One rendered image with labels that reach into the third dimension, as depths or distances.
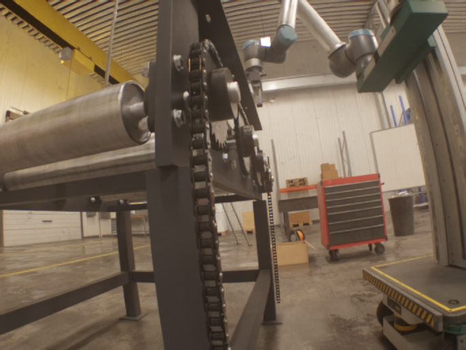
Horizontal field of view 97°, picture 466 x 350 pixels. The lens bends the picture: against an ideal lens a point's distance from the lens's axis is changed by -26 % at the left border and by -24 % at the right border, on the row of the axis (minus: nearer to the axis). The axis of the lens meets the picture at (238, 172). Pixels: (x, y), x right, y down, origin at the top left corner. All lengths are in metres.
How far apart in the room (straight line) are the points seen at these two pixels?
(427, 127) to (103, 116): 1.27
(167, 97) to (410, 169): 5.19
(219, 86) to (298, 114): 11.35
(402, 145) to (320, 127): 6.62
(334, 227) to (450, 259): 1.86
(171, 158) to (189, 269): 0.15
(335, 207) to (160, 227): 2.74
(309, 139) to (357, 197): 8.48
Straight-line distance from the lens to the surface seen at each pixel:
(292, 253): 3.22
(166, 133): 0.35
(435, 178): 1.32
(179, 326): 0.39
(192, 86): 0.34
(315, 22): 1.70
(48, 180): 0.98
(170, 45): 0.42
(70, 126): 0.49
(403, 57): 1.29
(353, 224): 3.07
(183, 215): 0.35
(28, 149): 0.58
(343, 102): 12.20
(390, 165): 5.40
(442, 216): 1.33
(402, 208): 4.45
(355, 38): 1.56
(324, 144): 11.41
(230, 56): 0.86
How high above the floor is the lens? 0.67
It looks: 9 degrees up
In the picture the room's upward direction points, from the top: 6 degrees counter-clockwise
